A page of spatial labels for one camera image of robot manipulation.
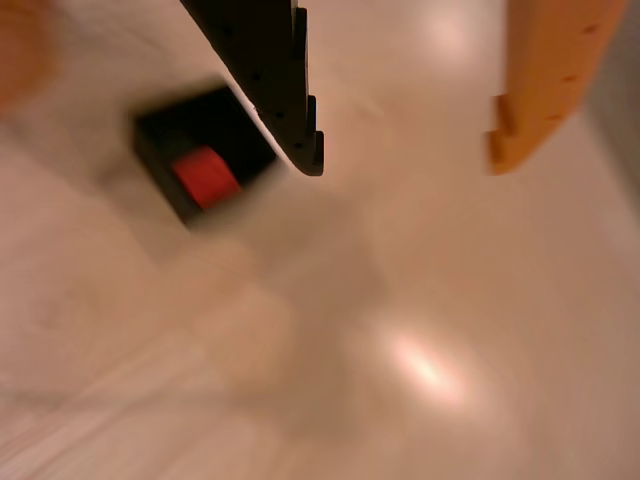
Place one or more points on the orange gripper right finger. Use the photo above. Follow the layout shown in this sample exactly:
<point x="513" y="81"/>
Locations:
<point x="550" y="75"/>

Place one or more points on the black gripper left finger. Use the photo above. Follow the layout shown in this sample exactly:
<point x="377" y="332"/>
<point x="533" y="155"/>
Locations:
<point x="280" y="90"/>

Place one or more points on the red cube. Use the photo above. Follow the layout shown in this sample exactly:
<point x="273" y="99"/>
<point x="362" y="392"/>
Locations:
<point x="206" y="176"/>

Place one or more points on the black box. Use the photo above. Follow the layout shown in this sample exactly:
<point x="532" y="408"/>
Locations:
<point x="160" y="135"/>

